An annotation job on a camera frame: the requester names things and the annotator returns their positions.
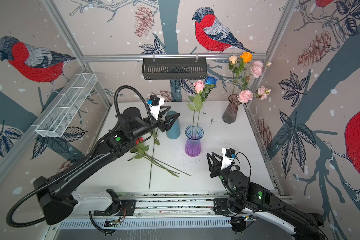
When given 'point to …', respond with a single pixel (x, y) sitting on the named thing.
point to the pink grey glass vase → (229, 115)
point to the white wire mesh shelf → (65, 106)
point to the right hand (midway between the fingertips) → (206, 157)
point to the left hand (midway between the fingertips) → (173, 110)
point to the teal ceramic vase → (174, 132)
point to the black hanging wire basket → (158, 69)
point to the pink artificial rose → (198, 104)
